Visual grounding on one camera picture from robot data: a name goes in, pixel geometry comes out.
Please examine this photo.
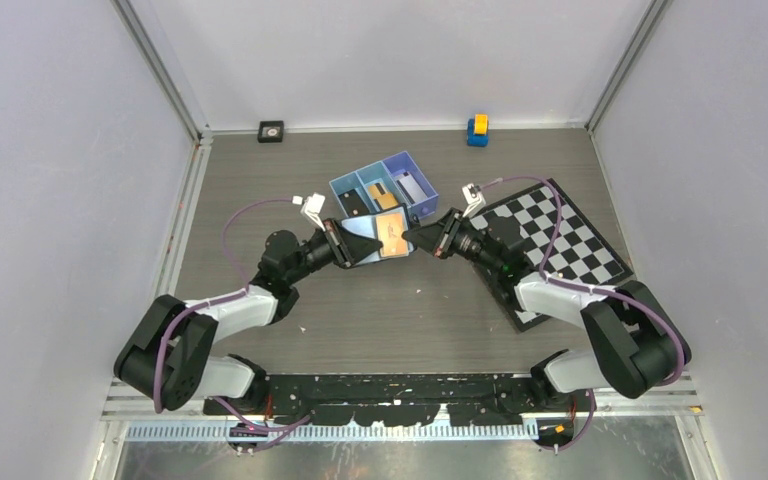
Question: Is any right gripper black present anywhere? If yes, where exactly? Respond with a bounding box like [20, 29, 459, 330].
[403, 208, 501, 274]

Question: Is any orange card in tray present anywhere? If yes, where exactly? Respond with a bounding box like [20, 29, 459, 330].
[367, 182, 399, 211]

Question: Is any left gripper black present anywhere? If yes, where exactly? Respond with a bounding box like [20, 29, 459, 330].
[287, 218, 383, 286]

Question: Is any three-compartment blue purple tray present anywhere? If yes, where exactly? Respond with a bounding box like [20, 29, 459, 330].
[329, 151, 439, 219]

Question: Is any white card in tray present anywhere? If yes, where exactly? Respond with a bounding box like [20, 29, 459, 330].
[395, 171, 428, 204]

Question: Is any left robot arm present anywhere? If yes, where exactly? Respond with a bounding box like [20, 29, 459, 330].
[113, 219, 383, 414]

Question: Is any blue yellow toy block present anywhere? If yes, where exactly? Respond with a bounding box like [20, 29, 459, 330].
[466, 114, 489, 147]

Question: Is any black white checkerboard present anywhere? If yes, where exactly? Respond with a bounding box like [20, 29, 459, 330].
[466, 178, 634, 333]

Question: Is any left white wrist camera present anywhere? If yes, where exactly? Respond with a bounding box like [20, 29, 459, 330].
[291, 193, 325, 230]

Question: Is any small black square box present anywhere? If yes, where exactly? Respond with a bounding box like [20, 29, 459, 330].
[257, 120, 285, 143]

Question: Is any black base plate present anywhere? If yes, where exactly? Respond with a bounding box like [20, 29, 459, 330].
[201, 372, 597, 431]

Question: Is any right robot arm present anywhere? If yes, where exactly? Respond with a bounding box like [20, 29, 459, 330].
[402, 209, 692, 411]

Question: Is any black card in tray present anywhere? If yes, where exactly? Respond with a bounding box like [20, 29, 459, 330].
[338, 189, 369, 217]

